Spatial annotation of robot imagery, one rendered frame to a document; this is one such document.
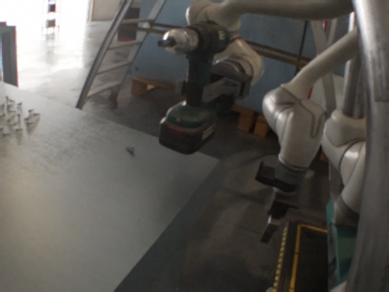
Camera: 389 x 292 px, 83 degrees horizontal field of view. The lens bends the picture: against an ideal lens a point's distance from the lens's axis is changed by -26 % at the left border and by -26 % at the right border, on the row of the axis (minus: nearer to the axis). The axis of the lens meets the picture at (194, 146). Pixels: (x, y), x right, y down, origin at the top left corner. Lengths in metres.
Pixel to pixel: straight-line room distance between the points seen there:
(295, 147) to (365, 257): 0.43
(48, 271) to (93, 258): 0.08
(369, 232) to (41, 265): 0.42
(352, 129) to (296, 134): 0.32
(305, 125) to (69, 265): 0.55
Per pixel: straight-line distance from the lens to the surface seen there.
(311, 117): 0.65
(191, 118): 0.49
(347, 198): 0.89
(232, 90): 0.56
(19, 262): 0.44
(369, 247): 0.28
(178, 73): 2.70
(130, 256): 0.43
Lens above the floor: 0.99
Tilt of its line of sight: 29 degrees down
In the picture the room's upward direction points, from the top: 10 degrees clockwise
